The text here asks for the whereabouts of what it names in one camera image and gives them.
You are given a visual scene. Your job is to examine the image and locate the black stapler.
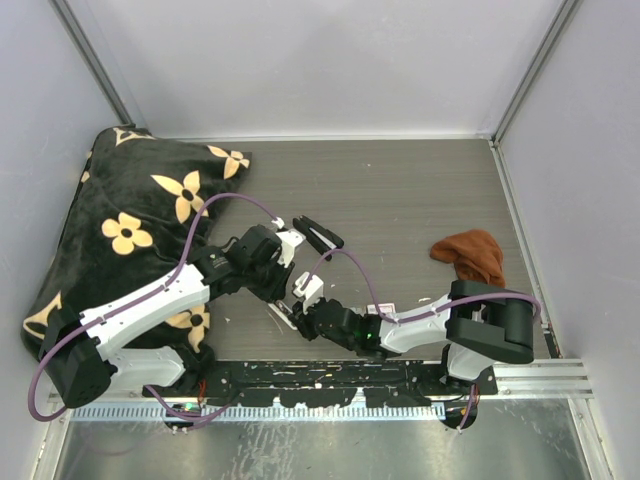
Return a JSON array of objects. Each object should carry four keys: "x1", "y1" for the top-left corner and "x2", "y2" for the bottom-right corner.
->
[{"x1": 292, "y1": 215, "x2": 345, "y2": 255}]

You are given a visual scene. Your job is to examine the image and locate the red white staple box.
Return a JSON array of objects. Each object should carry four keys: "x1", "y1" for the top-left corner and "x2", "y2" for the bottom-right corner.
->
[{"x1": 367, "y1": 303, "x2": 396, "y2": 317}]

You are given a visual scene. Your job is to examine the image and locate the orange brown cloth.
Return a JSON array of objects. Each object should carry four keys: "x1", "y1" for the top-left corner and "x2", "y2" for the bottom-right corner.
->
[{"x1": 430, "y1": 229, "x2": 506, "y2": 288}]

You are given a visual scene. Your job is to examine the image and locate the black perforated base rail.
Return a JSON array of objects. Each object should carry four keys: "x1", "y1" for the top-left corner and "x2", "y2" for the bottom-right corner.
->
[{"x1": 156, "y1": 360, "x2": 470, "y2": 408}]

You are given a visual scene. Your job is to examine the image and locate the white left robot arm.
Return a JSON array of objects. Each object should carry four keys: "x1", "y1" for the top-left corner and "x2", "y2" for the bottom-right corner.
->
[{"x1": 39, "y1": 225, "x2": 304, "y2": 409}]

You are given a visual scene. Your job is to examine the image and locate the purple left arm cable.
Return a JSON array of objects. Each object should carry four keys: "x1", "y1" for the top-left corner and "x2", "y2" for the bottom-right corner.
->
[{"x1": 26, "y1": 193, "x2": 286, "y2": 421}]

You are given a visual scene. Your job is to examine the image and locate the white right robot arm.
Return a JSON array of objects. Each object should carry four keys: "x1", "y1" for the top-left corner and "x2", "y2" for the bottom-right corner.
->
[{"x1": 284, "y1": 273, "x2": 540, "y2": 394}]

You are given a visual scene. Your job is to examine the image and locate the black floral cushion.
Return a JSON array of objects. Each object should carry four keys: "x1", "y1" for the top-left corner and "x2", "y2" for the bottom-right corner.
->
[{"x1": 21, "y1": 126, "x2": 252, "y2": 356}]

